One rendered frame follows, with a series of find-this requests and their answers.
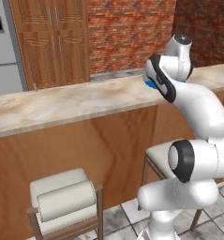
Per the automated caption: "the blue plate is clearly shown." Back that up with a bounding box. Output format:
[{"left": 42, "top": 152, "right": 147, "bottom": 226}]
[{"left": 143, "top": 75, "right": 158, "bottom": 90}]

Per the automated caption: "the wooden kitchen island counter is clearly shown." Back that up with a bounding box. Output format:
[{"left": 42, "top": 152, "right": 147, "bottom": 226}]
[{"left": 0, "top": 63, "right": 224, "bottom": 240}]

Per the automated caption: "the wooden stool with white cushion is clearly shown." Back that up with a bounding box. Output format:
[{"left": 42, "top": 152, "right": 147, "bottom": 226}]
[
  {"left": 25, "top": 167, "right": 104, "bottom": 240},
  {"left": 137, "top": 141, "right": 204, "bottom": 233}
]

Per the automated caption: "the wooden cupboard run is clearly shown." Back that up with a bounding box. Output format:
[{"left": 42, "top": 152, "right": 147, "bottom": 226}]
[{"left": 8, "top": 0, "right": 92, "bottom": 92}]

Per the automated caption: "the grey fridge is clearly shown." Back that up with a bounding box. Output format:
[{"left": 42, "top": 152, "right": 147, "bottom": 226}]
[{"left": 0, "top": 0, "right": 29, "bottom": 98}]

